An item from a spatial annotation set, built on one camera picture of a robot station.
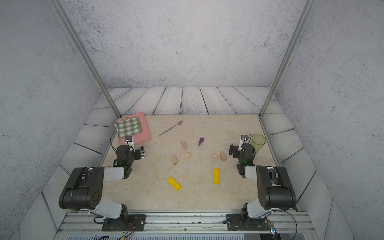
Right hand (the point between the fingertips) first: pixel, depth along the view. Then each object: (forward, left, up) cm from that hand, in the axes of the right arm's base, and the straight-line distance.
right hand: (241, 144), depth 94 cm
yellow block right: (-17, +16, -7) cm, 25 cm away
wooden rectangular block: (-4, +35, -7) cm, 36 cm away
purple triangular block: (+7, +25, -7) cm, 27 cm away
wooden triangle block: (+4, +37, -5) cm, 37 cm away
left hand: (-1, +65, 0) cm, 65 cm away
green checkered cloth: (+20, +80, -6) cm, 82 cm away
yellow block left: (-23, +39, -6) cm, 46 cm away
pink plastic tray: (+11, +68, -6) cm, 70 cm away
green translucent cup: (0, -9, +3) cm, 10 cm away
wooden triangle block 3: (-5, +11, -7) cm, 14 cm away
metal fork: (+23, +42, -6) cm, 48 cm away
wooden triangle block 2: (-9, +41, -5) cm, 42 cm away
